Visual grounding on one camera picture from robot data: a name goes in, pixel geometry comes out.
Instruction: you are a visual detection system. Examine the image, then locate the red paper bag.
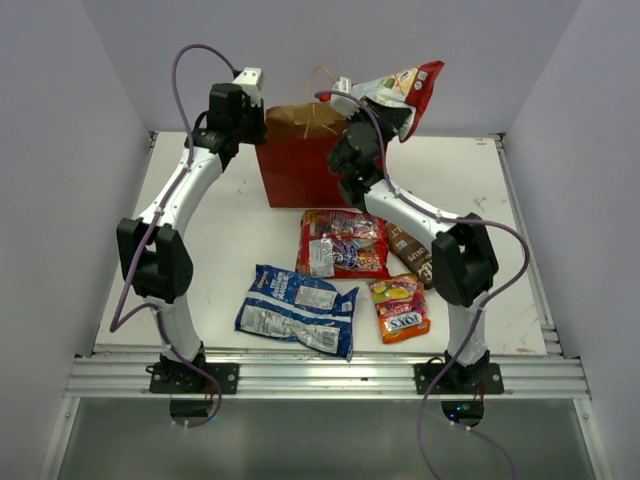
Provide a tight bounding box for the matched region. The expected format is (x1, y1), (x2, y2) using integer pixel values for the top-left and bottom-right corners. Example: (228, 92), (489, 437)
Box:
(255, 75), (347, 208)

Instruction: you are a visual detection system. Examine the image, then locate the red assorted candy bag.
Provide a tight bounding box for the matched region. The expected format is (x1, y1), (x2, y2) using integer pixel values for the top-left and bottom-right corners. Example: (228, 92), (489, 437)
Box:
(296, 209), (390, 280)

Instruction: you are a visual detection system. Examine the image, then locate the red white chips bag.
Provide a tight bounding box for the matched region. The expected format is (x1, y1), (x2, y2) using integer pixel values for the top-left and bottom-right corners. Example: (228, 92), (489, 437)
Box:
(351, 61), (445, 143)

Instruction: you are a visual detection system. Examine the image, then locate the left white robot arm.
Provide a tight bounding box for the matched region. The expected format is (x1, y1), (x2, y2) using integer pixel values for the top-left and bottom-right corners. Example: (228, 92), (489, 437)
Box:
(109, 80), (266, 393)

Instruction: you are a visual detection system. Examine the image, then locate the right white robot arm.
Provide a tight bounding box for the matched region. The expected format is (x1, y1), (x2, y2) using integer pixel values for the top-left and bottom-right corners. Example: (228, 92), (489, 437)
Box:
(328, 99), (499, 393)

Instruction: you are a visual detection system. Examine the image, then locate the brown kettle chips bag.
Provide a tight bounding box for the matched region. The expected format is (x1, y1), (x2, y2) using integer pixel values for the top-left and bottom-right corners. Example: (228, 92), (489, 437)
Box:
(384, 221), (433, 290)

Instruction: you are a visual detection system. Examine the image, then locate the orange Fox's candy bag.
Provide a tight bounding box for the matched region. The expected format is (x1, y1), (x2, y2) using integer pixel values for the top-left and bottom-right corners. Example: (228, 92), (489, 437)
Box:
(369, 273), (431, 344)

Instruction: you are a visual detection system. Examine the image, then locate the blue white snack bag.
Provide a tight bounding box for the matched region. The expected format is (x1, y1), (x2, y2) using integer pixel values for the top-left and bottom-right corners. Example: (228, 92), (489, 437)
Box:
(235, 265), (359, 361)

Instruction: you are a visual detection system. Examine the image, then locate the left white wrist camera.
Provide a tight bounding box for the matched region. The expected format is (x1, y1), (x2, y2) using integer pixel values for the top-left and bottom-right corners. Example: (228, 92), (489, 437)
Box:
(233, 67), (263, 105)

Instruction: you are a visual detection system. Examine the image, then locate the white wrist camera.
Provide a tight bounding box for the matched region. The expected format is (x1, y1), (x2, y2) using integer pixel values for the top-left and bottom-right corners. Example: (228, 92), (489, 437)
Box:
(329, 76), (372, 119)
(233, 67), (263, 105)

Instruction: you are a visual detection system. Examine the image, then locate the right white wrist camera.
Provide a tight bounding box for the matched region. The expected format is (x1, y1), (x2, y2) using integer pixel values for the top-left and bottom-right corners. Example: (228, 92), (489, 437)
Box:
(329, 76), (372, 119)

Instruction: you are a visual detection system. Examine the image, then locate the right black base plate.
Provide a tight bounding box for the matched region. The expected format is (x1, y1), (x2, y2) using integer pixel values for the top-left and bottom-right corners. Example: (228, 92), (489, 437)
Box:
(413, 357), (505, 395)

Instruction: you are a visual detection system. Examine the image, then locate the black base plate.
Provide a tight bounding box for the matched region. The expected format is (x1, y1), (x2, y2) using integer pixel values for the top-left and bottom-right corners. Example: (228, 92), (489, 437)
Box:
(145, 355), (240, 395)
(413, 357), (505, 395)

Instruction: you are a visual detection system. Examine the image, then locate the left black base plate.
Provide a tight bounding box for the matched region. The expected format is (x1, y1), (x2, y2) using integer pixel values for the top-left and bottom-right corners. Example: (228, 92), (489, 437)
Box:
(145, 355), (240, 395)

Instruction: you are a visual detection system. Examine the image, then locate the aluminium front rail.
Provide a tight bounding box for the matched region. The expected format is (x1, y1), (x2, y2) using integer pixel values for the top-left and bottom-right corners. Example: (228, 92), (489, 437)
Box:
(63, 349), (591, 400)

